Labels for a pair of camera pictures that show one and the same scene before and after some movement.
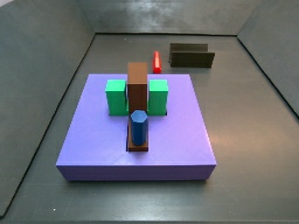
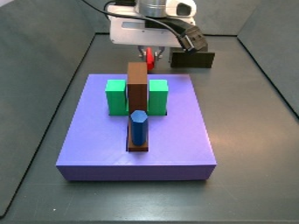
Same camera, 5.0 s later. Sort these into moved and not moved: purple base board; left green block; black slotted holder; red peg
Moved: red peg
Not moved: left green block; purple base board; black slotted holder
